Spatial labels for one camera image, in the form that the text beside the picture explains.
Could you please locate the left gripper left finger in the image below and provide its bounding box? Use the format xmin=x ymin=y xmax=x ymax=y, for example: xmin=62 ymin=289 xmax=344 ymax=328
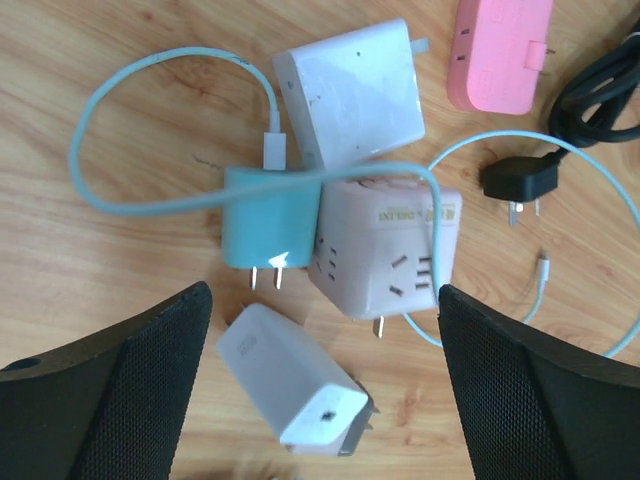
xmin=1 ymin=281 xmax=213 ymax=479

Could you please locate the beige patterned cube charger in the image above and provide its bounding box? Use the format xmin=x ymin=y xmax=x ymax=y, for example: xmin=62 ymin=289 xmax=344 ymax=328
xmin=308 ymin=177 xmax=463 ymax=320

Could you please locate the pink charger plug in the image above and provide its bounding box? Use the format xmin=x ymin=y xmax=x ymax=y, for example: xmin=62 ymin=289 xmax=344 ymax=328
xmin=447 ymin=0 xmax=554 ymax=115

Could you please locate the black power cord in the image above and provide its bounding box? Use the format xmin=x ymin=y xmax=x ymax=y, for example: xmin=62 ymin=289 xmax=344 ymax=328
xmin=482 ymin=19 xmax=640 ymax=229

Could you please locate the white charger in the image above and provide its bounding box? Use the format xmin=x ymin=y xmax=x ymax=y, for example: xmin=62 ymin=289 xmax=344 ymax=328
xmin=216 ymin=303 xmax=378 ymax=457

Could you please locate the white charger plug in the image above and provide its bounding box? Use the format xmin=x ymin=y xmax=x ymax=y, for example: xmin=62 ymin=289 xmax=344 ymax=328
xmin=272 ymin=18 xmax=430 ymax=170

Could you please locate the light blue small charger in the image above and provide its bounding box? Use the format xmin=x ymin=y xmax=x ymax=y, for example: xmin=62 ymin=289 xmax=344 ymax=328
xmin=222 ymin=183 xmax=321 ymax=289

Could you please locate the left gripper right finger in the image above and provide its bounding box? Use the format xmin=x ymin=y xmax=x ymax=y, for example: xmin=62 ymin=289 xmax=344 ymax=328
xmin=438 ymin=285 xmax=639 ymax=479

